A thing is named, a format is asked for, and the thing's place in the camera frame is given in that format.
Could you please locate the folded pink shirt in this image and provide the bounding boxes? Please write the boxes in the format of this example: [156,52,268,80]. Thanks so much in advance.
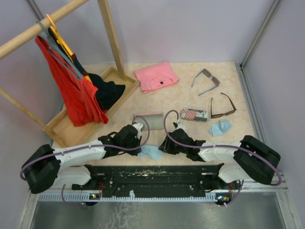
[135,61,179,94]

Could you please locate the grey blue frame sunglasses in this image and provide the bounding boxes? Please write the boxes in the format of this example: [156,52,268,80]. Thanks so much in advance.
[191,68,221,96]

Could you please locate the grey blue hanger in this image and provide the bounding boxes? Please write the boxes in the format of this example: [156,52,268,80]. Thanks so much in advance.
[36,21,83,80]

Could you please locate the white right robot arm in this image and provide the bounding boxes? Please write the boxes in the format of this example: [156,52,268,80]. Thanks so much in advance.
[159,129,282,189]

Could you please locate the flag newspaper print glasses case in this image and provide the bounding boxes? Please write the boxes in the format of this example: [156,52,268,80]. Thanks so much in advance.
[180,108,210,122]

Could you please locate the dark navy garment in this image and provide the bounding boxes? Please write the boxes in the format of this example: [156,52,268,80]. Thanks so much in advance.
[48,26,126,111]

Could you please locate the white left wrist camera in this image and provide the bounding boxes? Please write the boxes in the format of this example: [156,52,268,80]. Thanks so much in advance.
[132,123,145,139]

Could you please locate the yellow hanger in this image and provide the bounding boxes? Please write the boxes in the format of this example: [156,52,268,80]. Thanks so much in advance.
[46,14,92,83]

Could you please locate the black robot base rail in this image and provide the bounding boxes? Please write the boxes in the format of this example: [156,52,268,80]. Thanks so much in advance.
[72,164,241,205]

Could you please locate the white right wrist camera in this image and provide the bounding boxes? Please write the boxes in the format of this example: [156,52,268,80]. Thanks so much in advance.
[173,120,186,132]

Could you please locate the red hanging shirt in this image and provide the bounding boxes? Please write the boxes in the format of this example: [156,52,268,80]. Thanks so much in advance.
[35,36,109,127]

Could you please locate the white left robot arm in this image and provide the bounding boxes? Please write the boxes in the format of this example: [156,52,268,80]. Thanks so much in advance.
[20,123,144,194]

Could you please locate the light blue cleaning cloth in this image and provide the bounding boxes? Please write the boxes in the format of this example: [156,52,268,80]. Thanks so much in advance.
[137,145,164,161]

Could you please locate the tortoiseshell brown sunglasses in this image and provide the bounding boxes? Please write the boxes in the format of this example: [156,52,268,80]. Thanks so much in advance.
[210,92,237,119]

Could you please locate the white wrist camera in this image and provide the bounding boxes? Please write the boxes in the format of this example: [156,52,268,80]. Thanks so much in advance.
[173,120,186,132]
[132,123,145,139]

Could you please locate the pink glasses case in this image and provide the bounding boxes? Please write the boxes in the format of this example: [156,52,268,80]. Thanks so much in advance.
[133,111,163,131]

